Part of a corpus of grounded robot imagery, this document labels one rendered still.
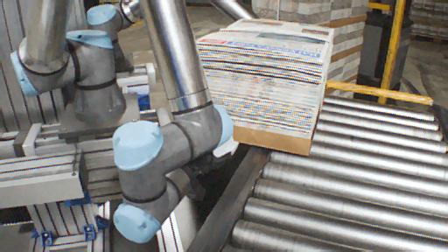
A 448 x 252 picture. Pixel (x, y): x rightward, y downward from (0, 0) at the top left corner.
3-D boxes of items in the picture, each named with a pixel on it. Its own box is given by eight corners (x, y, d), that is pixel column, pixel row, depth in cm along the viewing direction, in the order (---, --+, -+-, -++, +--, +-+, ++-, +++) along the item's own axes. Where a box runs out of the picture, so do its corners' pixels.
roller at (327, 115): (289, 117, 102) (290, 101, 100) (438, 144, 87) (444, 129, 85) (286, 122, 98) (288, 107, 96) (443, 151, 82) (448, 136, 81)
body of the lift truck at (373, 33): (316, 90, 320) (325, 10, 282) (339, 78, 354) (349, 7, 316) (381, 112, 277) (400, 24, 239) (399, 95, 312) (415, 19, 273)
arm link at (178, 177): (183, 211, 60) (146, 199, 63) (193, 196, 64) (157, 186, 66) (179, 179, 56) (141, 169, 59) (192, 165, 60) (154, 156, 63)
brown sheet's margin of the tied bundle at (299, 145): (216, 108, 93) (216, 94, 91) (318, 127, 84) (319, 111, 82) (192, 132, 80) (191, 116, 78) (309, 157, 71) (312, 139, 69)
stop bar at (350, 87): (310, 81, 115) (310, 76, 114) (430, 102, 101) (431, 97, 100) (308, 85, 113) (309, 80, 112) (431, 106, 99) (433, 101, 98)
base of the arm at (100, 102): (72, 125, 82) (64, 91, 78) (78, 102, 95) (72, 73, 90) (127, 117, 86) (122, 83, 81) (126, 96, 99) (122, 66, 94)
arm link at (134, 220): (145, 217, 47) (152, 254, 51) (179, 176, 56) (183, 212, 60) (104, 202, 49) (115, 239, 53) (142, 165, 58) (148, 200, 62)
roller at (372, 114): (293, 108, 108) (295, 94, 105) (435, 133, 92) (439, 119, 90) (290, 114, 103) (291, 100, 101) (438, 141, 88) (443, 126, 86)
